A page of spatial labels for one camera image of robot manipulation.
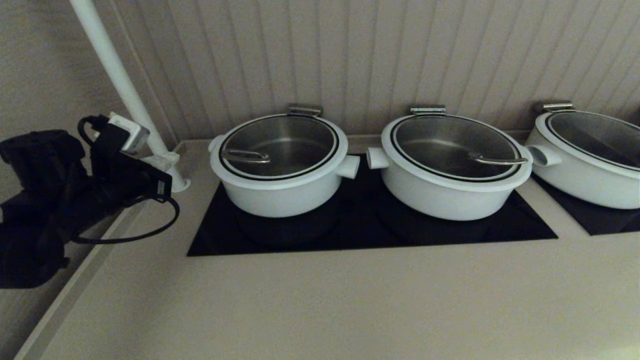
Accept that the white round cooking pot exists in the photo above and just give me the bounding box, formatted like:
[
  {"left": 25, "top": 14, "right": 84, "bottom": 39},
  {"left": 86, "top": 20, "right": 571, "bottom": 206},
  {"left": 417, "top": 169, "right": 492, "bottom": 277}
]
[
  {"left": 208, "top": 134, "right": 361, "bottom": 218},
  {"left": 525, "top": 129, "right": 640, "bottom": 210},
  {"left": 366, "top": 146, "right": 533, "bottom": 222}
]

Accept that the wide black glass cooktop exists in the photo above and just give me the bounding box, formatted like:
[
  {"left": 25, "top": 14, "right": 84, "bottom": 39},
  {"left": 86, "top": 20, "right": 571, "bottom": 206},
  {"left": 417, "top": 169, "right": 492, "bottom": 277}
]
[{"left": 187, "top": 155, "right": 558, "bottom": 257}]

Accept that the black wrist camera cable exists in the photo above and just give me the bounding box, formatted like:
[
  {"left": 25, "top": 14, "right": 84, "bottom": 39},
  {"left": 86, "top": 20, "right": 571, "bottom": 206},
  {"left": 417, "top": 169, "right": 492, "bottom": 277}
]
[{"left": 77, "top": 115, "right": 111, "bottom": 148}]

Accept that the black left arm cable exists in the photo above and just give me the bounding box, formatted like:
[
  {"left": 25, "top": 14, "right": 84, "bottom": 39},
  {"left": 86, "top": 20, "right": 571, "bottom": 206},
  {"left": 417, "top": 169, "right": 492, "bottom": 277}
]
[{"left": 72, "top": 195, "right": 181, "bottom": 245}]

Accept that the white support pole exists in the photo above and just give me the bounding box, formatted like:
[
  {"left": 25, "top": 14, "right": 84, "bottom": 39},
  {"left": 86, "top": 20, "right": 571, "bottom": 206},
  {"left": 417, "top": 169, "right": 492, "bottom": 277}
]
[{"left": 70, "top": 0, "right": 192, "bottom": 194}]

